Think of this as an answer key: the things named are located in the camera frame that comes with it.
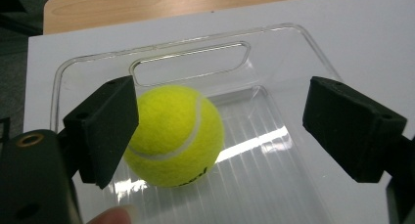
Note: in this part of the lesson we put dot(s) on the clear plastic tray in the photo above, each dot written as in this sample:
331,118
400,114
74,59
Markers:
261,171

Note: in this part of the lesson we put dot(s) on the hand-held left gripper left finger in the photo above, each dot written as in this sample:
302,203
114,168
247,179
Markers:
104,129

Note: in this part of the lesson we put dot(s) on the yellow tennis ball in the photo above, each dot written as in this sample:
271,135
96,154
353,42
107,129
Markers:
173,136

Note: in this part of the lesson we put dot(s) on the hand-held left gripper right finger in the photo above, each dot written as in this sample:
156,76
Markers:
352,129

